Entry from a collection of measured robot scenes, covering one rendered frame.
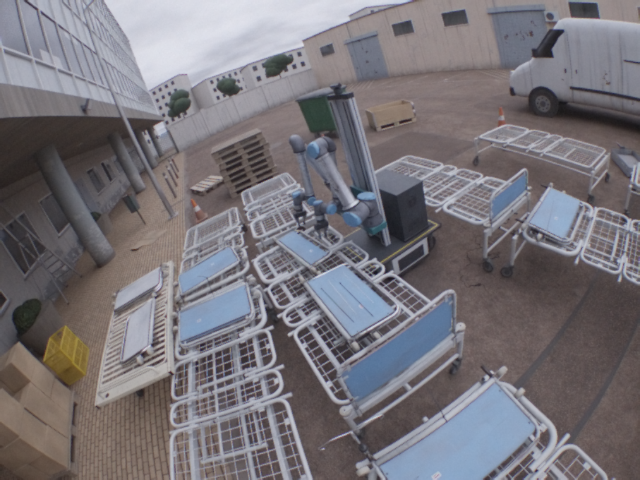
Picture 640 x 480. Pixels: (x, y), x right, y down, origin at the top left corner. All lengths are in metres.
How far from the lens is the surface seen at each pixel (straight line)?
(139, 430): 3.27
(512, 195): 2.99
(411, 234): 2.89
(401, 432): 2.13
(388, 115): 8.15
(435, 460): 1.48
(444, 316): 1.65
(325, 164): 2.22
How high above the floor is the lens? 2.02
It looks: 31 degrees down
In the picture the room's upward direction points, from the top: 21 degrees counter-clockwise
